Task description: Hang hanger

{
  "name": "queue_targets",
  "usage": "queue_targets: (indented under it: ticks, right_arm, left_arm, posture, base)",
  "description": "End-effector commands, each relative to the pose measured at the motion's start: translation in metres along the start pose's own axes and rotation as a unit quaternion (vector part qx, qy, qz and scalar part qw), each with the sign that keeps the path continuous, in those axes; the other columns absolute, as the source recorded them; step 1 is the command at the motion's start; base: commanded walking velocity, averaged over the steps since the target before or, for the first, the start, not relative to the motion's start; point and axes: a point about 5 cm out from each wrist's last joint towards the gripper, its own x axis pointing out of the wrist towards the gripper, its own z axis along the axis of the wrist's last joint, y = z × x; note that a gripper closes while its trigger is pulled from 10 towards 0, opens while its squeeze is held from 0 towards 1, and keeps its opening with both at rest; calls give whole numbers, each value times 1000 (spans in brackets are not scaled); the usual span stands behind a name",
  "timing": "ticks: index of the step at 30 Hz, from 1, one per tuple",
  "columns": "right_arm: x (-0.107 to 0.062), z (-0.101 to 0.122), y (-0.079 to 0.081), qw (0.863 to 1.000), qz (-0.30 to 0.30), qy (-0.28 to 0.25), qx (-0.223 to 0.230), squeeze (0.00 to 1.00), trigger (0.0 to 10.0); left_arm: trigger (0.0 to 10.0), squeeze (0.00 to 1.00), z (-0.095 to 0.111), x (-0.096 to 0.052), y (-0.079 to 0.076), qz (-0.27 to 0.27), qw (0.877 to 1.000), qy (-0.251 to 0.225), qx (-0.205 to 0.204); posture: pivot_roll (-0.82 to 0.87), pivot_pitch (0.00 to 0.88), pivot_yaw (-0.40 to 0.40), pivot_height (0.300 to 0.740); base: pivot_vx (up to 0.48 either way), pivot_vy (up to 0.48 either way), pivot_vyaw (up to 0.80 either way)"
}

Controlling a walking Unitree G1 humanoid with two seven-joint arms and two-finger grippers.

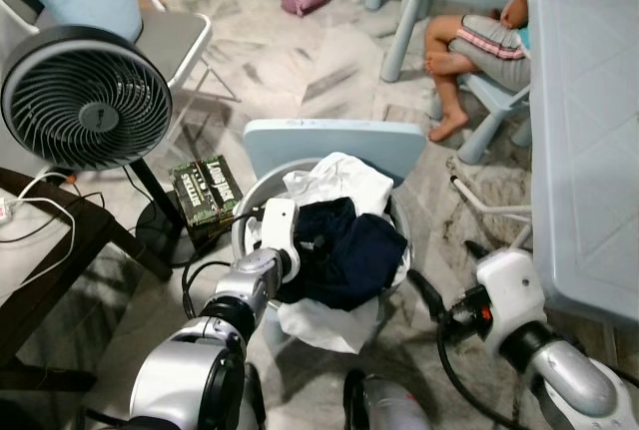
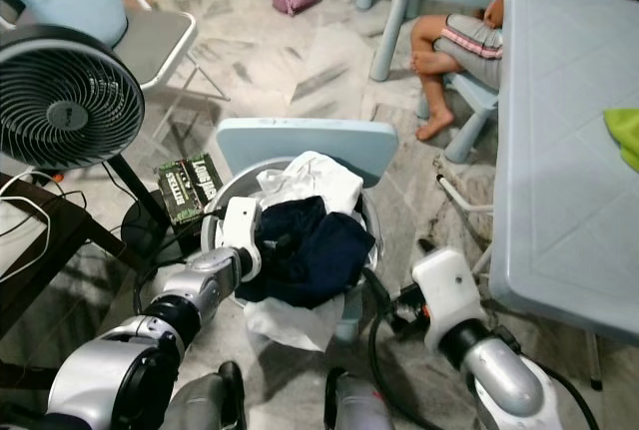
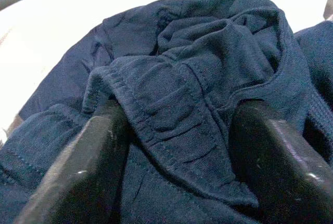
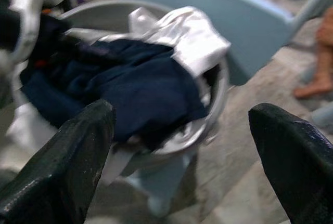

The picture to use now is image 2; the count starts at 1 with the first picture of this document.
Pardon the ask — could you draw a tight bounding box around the navy blue garment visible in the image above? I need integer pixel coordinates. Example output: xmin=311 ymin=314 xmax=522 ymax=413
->
xmin=238 ymin=197 xmax=376 ymax=311

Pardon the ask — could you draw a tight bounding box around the dark wooden table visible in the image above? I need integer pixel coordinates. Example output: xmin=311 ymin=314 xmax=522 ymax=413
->
xmin=0 ymin=165 xmax=131 ymax=391

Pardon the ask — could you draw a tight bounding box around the thin white cable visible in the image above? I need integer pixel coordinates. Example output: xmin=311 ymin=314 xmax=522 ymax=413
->
xmin=0 ymin=171 xmax=53 ymax=286

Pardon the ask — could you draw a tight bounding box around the green printed cardboard box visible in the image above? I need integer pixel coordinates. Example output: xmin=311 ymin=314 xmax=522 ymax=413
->
xmin=156 ymin=153 xmax=227 ymax=226

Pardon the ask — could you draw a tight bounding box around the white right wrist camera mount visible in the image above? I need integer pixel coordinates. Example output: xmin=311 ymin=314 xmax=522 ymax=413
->
xmin=411 ymin=247 xmax=488 ymax=343

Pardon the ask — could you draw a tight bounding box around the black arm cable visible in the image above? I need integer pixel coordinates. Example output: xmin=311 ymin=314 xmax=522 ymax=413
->
xmin=367 ymin=312 xmax=435 ymax=430
xmin=135 ymin=209 xmax=229 ymax=316

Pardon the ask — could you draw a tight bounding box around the grey robot leg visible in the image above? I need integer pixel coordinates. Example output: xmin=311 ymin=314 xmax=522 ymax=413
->
xmin=322 ymin=368 xmax=405 ymax=430
xmin=160 ymin=360 xmax=249 ymax=430

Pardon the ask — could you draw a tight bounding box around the grey robot right leg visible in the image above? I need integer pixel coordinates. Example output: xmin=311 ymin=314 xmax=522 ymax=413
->
xmin=322 ymin=368 xmax=405 ymax=430

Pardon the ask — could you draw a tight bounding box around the white garment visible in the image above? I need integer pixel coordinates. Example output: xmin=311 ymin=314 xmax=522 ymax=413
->
xmin=245 ymin=151 xmax=380 ymax=353

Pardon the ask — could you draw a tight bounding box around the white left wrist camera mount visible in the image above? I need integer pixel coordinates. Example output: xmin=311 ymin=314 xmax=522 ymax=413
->
xmin=222 ymin=197 xmax=266 ymax=281

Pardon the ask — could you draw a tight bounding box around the light grey plastic folding table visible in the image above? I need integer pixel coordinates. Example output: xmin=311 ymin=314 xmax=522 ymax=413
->
xmin=434 ymin=0 xmax=639 ymax=391

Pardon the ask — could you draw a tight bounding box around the light blue plastic chair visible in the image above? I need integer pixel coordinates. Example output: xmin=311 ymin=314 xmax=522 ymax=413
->
xmin=216 ymin=117 xmax=400 ymax=192

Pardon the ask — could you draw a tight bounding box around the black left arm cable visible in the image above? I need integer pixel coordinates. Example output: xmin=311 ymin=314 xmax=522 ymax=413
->
xmin=135 ymin=209 xmax=229 ymax=316

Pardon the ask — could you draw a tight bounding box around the round metal basin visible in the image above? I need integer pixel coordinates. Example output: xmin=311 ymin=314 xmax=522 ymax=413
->
xmin=208 ymin=157 xmax=382 ymax=341

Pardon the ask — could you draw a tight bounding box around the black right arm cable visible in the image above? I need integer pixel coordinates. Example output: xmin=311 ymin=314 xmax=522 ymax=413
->
xmin=367 ymin=312 xmax=435 ymax=430

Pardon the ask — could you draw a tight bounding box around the grey metal folding chair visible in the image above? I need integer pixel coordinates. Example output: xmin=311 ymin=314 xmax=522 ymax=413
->
xmin=100 ymin=0 xmax=229 ymax=142

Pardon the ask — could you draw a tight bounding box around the child in teal shirt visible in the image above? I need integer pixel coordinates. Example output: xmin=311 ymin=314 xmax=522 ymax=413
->
xmin=407 ymin=0 xmax=625 ymax=142

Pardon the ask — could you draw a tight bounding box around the small blue child chair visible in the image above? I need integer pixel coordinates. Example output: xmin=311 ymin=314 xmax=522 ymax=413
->
xmin=417 ymin=71 xmax=500 ymax=164

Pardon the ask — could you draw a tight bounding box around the black standing fan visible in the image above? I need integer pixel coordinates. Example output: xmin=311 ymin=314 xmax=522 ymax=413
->
xmin=0 ymin=23 xmax=191 ymax=251

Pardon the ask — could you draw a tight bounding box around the lime green shirt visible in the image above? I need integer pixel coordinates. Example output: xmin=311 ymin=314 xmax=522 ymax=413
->
xmin=603 ymin=106 xmax=639 ymax=174

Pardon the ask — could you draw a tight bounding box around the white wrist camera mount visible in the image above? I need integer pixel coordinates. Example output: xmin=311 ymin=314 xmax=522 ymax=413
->
xmin=411 ymin=247 xmax=488 ymax=343
xmin=222 ymin=197 xmax=266 ymax=281

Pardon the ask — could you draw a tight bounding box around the grey robot left leg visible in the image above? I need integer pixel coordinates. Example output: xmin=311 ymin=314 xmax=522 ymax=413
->
xmin=160 ymin=360 xmax=249 ymax=430

